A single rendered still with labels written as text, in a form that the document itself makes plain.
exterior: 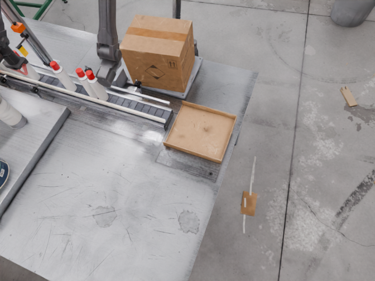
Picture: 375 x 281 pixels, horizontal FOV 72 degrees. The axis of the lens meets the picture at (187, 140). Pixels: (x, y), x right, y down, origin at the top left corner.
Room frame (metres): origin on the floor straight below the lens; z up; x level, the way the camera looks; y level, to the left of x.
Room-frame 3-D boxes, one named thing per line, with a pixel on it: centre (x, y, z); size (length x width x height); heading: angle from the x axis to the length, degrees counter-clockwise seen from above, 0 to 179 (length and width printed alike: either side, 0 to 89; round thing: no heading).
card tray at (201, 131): (0.62, -0.07, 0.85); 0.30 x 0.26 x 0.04; 60
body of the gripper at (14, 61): (1.04, 0.76, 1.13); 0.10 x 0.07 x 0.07; 61
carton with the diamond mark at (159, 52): (1.04, 0.06, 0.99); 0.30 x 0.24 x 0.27; 67
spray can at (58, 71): (1.00, 0.58, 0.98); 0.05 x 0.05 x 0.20
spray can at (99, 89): (0.90, 0.40, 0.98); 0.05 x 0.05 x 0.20
